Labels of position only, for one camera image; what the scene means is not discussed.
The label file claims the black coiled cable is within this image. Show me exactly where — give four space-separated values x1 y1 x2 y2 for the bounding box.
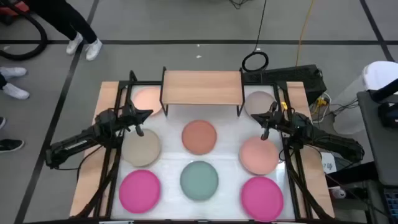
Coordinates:
241 0 270 73

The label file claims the grey side desk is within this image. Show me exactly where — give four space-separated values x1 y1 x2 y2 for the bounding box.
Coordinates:
356 89 398 187

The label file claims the white lined trash bin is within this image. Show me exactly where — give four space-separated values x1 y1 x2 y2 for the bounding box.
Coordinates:
331 60 398 135

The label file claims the beige plate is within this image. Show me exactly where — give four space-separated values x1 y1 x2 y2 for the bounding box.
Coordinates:
121 128 162 168

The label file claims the light peach plate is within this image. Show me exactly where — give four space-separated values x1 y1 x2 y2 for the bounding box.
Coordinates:
131 86 164 117

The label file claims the teal plate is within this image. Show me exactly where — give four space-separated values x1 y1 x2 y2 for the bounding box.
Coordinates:
179 160 220 202

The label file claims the black computer tower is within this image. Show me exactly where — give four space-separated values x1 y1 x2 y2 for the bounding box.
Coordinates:
242 63 328 106

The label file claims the grey-beige plate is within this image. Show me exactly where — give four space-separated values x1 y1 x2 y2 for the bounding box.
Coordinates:
244 90 278 118

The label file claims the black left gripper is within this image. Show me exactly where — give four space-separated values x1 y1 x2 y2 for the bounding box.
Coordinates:
119 101 154 128

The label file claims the black vacuum hose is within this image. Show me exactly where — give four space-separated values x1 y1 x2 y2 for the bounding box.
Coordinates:
0 11 49 62

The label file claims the black metal frame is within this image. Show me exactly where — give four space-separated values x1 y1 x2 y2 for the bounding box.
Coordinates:
70 70 162 219
242 80 336 221

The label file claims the yellow cable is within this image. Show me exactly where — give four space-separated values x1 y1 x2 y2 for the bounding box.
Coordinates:
295 0 317 68

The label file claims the red vacuum cleaner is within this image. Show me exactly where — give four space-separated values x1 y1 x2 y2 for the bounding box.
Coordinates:
0 0 30 26

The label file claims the white paper label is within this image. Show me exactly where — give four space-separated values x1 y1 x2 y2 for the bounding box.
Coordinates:
321 152 338 175

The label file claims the person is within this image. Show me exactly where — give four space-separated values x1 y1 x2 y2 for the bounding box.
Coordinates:
0 66 30 101
27 0 103 62
0 116 25 154

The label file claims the terracotta orange plate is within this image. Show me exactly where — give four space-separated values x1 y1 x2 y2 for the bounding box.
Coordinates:
181 119 218 156

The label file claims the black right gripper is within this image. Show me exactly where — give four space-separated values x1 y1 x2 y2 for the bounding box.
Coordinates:
251 101 295 132

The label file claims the salmon pink plate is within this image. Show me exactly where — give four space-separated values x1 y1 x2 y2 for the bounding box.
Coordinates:
239 136 280 176

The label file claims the wooden shelf with black frame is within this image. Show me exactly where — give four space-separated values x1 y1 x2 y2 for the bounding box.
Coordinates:
159 66 246 118

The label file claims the magenta plate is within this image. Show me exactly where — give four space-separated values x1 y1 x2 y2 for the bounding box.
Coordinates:
240 175 284 223
118 169 162 215

